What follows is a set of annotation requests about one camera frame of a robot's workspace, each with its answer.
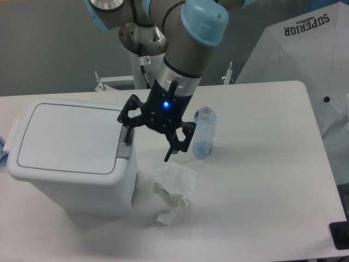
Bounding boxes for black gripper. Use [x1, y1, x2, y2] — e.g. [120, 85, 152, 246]
[117, 78, 197, 163]

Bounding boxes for white plastic trash can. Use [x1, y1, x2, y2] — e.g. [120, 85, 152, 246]
[4, 98, 137, 217]

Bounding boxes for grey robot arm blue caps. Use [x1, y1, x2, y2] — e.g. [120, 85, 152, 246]
[85, 1, 249, 154]

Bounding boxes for clear plastic water bottle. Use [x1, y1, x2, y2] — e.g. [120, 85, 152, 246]
[192, 106, 217, 159]

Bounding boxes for crumpled white plastic wrapper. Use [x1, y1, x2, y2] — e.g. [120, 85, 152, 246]
[154, 162, 199, 225]

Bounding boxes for blue white carton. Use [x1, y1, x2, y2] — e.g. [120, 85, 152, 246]
[0, 137, 8, 165]

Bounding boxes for white superior umbrella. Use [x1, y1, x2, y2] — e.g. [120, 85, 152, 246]
[236, 2, 348, 133]

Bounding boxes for black device table corner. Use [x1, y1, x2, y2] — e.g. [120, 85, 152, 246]
[329, 221, 348, 250]

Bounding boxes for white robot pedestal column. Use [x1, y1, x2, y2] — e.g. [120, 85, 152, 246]
[129, 52, 164, 89]

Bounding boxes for black pedestal cable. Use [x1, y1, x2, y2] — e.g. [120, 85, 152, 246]
[139, 56, 152, 90]

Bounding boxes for white metal base frame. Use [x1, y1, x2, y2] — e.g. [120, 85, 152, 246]
[94, 61, 235, 92]

